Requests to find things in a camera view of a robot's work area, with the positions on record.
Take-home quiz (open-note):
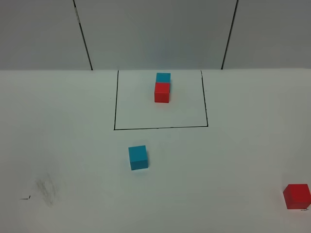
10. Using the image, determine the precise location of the template red cube block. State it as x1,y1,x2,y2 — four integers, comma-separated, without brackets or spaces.
154,82,170,103

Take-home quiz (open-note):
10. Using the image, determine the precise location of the template blue cube block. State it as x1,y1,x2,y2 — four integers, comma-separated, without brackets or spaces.
155,73,171,93

